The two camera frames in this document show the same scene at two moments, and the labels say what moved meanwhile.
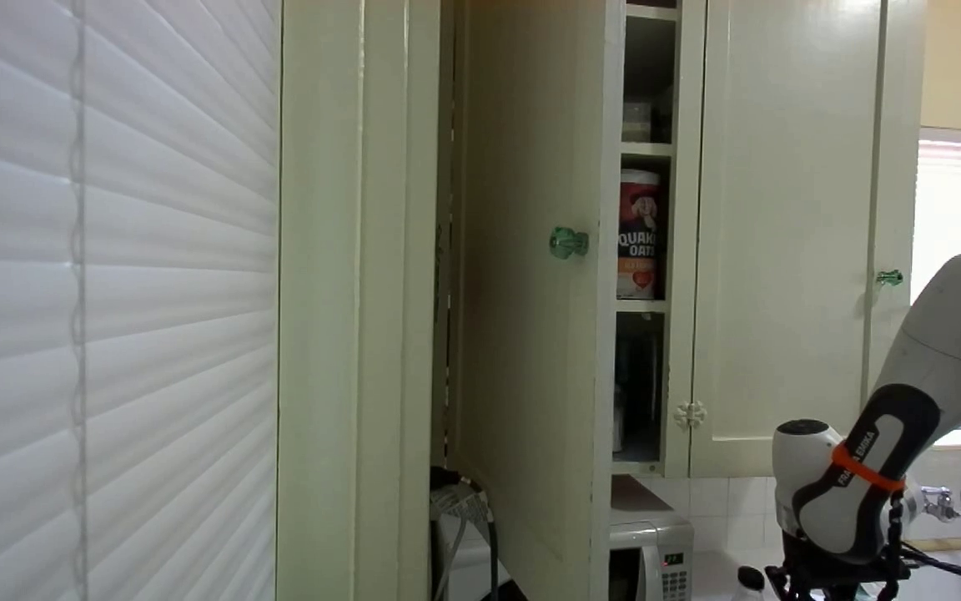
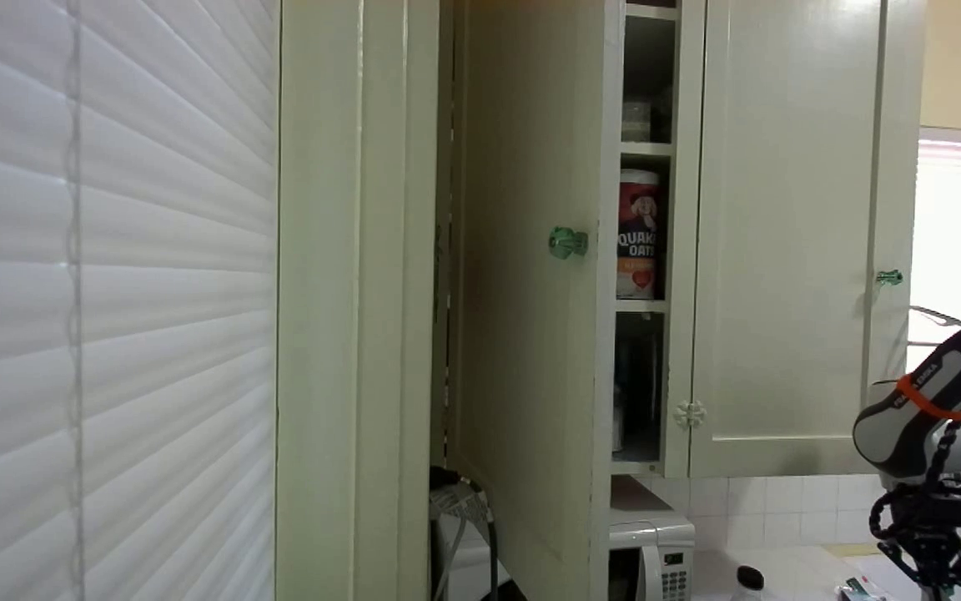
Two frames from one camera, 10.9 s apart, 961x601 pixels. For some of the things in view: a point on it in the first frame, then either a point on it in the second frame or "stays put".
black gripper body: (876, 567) -> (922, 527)
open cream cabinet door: (532, 283) stays put
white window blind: (112, 300) stays put
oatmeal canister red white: (641, 234) stays put
